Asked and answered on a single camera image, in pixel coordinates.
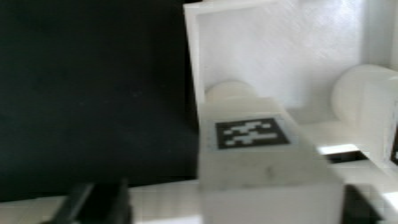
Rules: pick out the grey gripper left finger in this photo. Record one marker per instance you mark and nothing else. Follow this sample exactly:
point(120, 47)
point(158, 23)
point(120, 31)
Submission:
point(97, 205)

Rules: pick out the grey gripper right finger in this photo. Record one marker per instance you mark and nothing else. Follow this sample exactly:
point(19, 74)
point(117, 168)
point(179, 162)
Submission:
point(367, 207)

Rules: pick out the white chair leg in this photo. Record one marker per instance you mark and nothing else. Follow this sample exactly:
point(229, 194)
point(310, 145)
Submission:
point(268, 181)
point(366, 104)

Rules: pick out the white chair seat part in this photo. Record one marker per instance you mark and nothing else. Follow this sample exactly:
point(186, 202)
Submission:
point(284, 44)

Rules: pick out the white U-shaped fence frame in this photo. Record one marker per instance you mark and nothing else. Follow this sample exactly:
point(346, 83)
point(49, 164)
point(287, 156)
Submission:
point(167, 203)

